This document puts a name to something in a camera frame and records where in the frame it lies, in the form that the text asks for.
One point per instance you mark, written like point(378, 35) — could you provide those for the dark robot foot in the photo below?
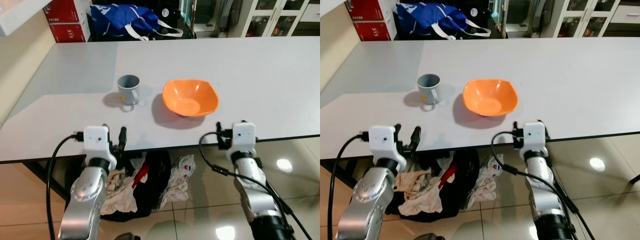
point(429, 237)
point(125, 236)

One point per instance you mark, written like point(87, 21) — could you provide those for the red cardboard box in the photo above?
point(65, 11)
point(375, 31)
point(70, 32)
point(370, 9)

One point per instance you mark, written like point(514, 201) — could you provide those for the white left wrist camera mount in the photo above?
point(382, 140)
point(96, 140)

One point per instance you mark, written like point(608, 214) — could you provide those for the white glass door cabinet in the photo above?
point(590, 17)
point(270, 17)

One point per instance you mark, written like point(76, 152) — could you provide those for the beige crumpled cloth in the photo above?
point(120, 192)
point(417, 195)

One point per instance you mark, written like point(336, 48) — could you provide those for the grey ceramic mug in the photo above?
point(429, 89)
point(128, 89)

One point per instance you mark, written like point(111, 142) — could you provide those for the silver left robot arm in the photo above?
point(367, 195)
point(87, 192)

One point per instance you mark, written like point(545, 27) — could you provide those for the black table leg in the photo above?
point(636, 179)
point(45, 177)
point(332, 172)

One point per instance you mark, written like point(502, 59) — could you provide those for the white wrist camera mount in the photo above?
point(244, 137)
point(382, 140)
point(96, 140)
point(534, 136)

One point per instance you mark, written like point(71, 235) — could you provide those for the red cloth piece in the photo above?
point(141, 175)
point(448, 175)

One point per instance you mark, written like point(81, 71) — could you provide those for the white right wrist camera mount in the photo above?
point(534, 136)
point(244, 137)

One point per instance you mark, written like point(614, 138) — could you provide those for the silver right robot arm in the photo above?
point(255, 190)
point(542, 185)

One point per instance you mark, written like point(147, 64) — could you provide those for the blue fabric bag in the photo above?
point(125, 20)
point(430, 19)

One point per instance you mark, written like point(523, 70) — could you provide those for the dark glass cabinet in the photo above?
point(205, 17)
point(517, 17)

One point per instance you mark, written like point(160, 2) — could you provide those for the white printed cloth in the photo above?
point(487, 177)
point(177, 180)

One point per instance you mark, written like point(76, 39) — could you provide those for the orange plastic bowl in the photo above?
point(490, 97)
point(190, 97)

